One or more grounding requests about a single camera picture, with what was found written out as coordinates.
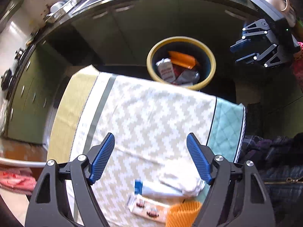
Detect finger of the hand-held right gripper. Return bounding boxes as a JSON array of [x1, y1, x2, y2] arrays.
[[230, 19, 275, 53], [235, 43, 285, 68]]

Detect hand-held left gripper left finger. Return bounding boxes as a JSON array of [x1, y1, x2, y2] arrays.
[[25, 132, 116, 227]]

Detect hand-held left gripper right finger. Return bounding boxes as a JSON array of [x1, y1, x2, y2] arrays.
[[186, 133, 276, 227]]

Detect orange snack packet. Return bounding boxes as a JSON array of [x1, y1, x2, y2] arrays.
[[168, 51, 201, 70]]

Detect red and white drink carton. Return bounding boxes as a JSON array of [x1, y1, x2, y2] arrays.
[[156, 59, 177, 84]]

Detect yellow rimmed dark trash bin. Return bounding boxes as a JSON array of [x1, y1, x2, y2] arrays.
[[146, 36, 216, 91]]

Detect white crumpled plastic bag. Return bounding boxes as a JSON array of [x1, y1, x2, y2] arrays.
[[158, 163, 206, 197]]

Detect blue and white packet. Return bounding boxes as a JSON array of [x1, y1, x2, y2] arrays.
[[134, 180, 185, 198]]

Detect zigzag patterned tablecloth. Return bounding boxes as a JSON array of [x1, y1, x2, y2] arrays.
[[46, 65, 247, 227]]

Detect person's dark plaid jacket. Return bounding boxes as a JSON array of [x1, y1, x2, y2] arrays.
[[238, 134, 303, 227]]

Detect red checked apron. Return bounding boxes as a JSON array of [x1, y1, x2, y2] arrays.
[[0, 167, 36, 195]]

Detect green lower kitchen cabinets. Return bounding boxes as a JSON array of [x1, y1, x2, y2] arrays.
[[5, 0, 303, 145]]

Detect black lidded wok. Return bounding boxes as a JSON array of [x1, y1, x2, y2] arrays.
[[0, 68, 13, 91]]

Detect white dish rack with dishes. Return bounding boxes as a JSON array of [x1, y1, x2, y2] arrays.
[[46, 0, 78, 17]]

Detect sliding door frame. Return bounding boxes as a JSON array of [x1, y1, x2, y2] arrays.
[[0, 156, 46, 169]]

